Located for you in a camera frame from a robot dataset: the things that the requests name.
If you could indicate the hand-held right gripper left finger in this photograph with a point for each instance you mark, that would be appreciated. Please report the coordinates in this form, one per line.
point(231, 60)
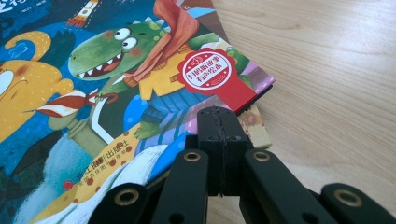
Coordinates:
point(214, 155)

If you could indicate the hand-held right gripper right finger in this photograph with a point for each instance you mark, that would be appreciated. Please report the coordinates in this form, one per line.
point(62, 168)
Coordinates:
point(232, 155)

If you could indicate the blue dinosaur picture book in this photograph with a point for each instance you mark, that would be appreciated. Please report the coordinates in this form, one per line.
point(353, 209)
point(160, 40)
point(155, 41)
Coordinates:
point(93, 93)

